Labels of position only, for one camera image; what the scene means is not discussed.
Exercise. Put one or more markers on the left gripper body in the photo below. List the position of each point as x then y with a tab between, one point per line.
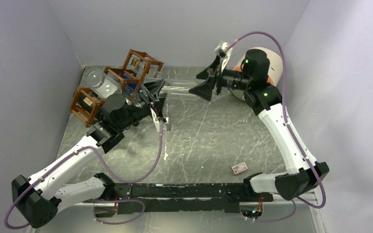
138	110

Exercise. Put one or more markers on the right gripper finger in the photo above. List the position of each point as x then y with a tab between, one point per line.
205	73
205	89

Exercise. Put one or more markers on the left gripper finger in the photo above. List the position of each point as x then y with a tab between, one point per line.
159	100
152	89

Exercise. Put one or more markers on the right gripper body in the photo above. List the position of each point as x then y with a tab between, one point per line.
231	79

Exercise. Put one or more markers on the dark bottle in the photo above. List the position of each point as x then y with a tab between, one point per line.
105	85

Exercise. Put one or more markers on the brown wooden wine rack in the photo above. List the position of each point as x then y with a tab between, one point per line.
89	118

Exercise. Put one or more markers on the clear square glass bottle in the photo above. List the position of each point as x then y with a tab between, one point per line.
152	74

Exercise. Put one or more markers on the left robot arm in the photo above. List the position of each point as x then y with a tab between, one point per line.
42	195

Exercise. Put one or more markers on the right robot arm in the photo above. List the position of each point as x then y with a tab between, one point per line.
261	106

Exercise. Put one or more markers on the blue plastic water bottle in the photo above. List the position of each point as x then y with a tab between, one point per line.
129	82

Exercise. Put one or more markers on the cream orange cylindrical box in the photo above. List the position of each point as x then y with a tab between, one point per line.
275	71

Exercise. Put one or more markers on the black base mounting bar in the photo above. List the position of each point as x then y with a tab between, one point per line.
187	197

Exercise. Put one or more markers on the small red white box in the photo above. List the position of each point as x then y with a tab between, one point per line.
239	168

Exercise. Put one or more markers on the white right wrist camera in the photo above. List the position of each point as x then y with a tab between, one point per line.
224	54

